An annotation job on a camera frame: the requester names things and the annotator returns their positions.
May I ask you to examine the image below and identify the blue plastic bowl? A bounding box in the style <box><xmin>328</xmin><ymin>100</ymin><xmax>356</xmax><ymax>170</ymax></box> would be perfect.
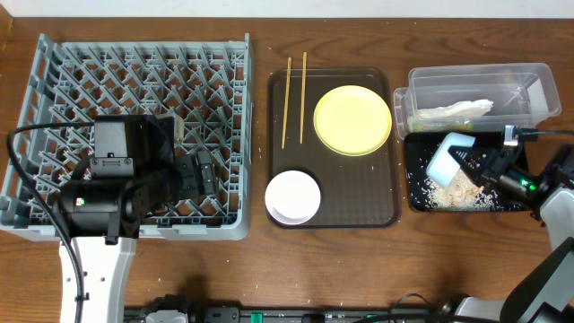
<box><xmin>426</xmin><ymin>133</ymin><xmax>475</xmax><ymax>188</ymax></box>

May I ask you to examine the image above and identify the green snack wrapper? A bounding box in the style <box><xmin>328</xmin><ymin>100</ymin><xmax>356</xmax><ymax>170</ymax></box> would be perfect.
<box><xmin>409</xmin><ymin>120</ymin><xmax>474</xmax><ymax>133</ymax></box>

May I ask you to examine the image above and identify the yellow plastic plate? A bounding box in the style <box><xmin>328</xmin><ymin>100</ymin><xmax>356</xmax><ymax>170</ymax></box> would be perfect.
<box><xmin>313</xmin><ymin>85</ymin><xmax>392</xmax><ymax>157</ymax></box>

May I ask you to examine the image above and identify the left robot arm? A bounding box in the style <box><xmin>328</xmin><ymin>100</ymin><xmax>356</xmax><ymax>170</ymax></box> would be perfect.
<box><xmin>54</xmin><ymin>114</ymin><xmax>220</xmax><ymax>322</ymax></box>

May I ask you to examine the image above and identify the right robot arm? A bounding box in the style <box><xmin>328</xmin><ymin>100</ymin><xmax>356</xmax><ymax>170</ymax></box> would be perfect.
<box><xmin>443</xmin><ymin>126</ymin><xmax>573</xmax><ymax>323</ymax></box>

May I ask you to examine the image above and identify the black waste tray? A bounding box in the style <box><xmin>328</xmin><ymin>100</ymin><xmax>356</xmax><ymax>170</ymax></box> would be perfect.
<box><xmin>404</xmin><ymin>132</ymin><xmax>526</xmax><ymax>212</ymax></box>

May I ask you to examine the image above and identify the pile of rice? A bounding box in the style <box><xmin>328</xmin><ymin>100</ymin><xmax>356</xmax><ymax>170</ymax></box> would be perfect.
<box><xmin>410</xmin><ymin>170</ymin><xmax>497</xmax><ymax>212</ymax></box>

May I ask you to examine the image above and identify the clear plastic bin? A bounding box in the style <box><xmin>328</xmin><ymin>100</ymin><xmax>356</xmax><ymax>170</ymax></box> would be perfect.
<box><xmin>393</xmin><ymin>63</ymin><xmax>561</xmax><ymax>138</ymax></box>

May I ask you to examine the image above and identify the grey plastic dish rack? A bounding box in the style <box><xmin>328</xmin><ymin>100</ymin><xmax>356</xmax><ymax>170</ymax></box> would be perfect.
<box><xmin>14</xmin><ymin>35</ymin><xmax>255</xmax><ymax>240</ymax></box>

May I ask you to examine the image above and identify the dark brown serving tray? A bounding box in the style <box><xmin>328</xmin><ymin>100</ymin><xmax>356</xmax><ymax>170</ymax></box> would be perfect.
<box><xmin>267</xmin><ymin>67</ymin><xmax>402</xmax><ymax>230</ymax></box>

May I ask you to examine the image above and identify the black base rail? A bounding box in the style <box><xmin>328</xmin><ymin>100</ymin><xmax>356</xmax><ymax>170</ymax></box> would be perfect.
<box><xmin>123</xmin><ymin>294</ymin><xmax>434</xmax><ymax>323</ymax></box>

